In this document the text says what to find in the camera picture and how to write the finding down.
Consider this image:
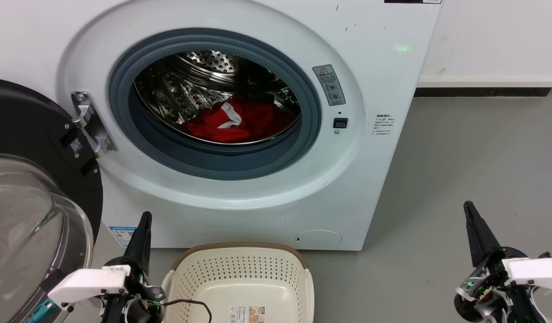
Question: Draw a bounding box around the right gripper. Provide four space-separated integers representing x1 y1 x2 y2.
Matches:
453 201 552 323

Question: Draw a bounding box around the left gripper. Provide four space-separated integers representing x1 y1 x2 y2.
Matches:
100 212 167 323

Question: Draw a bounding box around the cream perforated laundry basket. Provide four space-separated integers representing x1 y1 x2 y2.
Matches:
160 242 315 323

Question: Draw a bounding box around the printed product label sticker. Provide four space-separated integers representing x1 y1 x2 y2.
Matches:
228 306 266 323

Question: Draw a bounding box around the black glass washer door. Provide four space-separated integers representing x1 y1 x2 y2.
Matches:
0 77 104 323

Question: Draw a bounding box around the stainless steel washing machine drum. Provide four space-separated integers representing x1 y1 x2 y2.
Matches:
133 50 302 145

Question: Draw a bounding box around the blue energy label sticker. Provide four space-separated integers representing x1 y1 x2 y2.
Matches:
108 225 138 249

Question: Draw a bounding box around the grey rubber door gasket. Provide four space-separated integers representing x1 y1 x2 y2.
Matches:
107 28 323 181

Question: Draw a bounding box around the silver door hinge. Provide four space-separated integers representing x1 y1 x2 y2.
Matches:
70 91 119 159

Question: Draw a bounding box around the white text label sticker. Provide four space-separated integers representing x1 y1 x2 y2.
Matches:
371 113 397 137

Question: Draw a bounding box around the white and black baseboard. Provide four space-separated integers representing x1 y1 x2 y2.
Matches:
414 75 552 98

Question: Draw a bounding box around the round white filter cover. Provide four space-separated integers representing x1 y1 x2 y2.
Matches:
294 229 343 250

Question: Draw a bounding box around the red and white garment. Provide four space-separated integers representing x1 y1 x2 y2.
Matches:
184 93 295 144

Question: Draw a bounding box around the white front-load washing machine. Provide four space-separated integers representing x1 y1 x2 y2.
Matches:
0 0 443 251

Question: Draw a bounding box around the grey warning sticker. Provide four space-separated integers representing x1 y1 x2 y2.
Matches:
312 64 347 107

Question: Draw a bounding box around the thin black cable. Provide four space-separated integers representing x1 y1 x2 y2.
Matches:
161 299 213 323

